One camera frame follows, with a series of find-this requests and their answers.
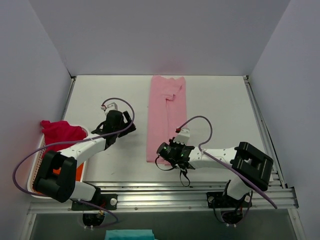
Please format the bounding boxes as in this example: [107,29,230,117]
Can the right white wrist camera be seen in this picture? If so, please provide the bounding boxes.
[173,128,191,145]

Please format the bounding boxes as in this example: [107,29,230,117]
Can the orange t-shirt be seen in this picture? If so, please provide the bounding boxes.
[32,153,83,196]

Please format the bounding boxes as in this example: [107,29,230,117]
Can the white perforated plastic basket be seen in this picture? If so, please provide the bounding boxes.
[27,125,89,199]

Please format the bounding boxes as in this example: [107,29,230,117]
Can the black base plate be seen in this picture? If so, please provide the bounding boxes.
[71,190,118,211]
[206,180,252,210]

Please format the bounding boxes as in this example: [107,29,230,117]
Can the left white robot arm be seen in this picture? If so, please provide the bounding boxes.
[32,110,136,210]

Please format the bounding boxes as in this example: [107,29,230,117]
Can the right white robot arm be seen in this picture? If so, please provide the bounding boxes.
[156,139,274,207]

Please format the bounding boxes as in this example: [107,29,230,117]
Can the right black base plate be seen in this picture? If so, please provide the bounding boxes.
[206,180,252,210]

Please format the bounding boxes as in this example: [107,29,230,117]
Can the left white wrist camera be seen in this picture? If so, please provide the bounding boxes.
[100,102,118,112]

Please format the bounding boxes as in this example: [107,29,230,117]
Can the pink t-shirt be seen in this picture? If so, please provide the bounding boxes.
[146,75,187,163]

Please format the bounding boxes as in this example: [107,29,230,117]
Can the aluminium extrusion rail frame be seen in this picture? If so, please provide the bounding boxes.
[27,75,301,240]

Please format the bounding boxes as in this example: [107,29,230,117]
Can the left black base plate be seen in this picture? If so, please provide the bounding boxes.
[71,190,118,211]

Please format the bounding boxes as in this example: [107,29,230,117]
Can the teal folded cloth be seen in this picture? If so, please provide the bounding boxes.
[104,229,156,240]

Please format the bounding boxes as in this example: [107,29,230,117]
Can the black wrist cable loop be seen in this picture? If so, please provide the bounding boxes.
[154,154,192,188]

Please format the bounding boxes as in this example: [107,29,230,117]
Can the magenta t-shirt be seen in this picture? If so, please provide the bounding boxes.
[40,120,87,145]

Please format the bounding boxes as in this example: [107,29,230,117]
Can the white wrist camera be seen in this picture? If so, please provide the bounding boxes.
[173,128,191,145]
[100,102,118,112]

